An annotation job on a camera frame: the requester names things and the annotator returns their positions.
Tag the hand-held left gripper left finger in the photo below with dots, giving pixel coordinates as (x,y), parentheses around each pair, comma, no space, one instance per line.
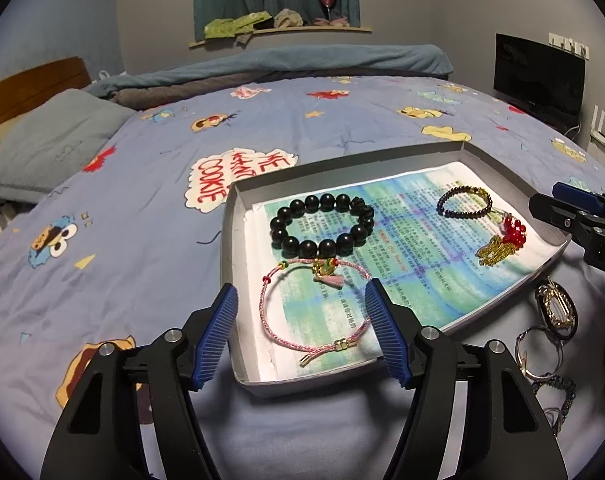
(216,342)

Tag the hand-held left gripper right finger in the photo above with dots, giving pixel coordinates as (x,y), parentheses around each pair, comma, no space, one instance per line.
(385,342)

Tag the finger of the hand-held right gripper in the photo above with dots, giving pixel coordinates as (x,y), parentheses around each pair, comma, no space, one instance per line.
(557,215)
(577,196)

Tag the black gold bangle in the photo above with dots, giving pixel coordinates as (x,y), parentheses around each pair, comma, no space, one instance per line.
(552,305)

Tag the shallow grey cardboard box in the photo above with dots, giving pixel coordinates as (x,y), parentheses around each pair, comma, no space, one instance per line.
(302,390)

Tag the silver bangle with bar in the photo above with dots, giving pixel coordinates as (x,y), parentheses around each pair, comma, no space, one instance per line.
(518,352)

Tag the printed teal paper liner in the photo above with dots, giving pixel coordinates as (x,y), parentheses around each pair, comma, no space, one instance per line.
(422,270)

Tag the blue cartoon printed bedspread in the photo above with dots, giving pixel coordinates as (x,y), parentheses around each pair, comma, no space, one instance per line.
(132,260)

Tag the black television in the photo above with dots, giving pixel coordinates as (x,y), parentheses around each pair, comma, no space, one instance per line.
(537,75)

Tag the folded grey blanket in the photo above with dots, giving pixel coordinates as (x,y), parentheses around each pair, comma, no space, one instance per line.
(182,92)

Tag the grey pillow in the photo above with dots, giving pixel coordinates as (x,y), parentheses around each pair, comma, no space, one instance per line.
(47,145)

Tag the white plastic bag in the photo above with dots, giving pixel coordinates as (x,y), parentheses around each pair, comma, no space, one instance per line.
(101,76)

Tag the folded blue blanket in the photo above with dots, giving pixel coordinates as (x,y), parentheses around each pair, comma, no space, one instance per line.
(282,60)

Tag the pink cloth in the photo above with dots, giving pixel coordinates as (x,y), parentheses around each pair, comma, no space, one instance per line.
(332,22)

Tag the curved wooden window shelf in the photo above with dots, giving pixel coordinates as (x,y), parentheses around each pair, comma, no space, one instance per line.
(307,30)

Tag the green cloth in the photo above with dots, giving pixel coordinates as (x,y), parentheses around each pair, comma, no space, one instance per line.
(232,25)

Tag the wooden headboard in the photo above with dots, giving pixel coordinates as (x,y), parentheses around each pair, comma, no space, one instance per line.
(32,80)

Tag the beige cloth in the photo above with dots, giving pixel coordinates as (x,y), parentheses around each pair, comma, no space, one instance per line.
(288,19)

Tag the white wall sockets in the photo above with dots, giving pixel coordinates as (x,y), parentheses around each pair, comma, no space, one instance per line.
(570,45)

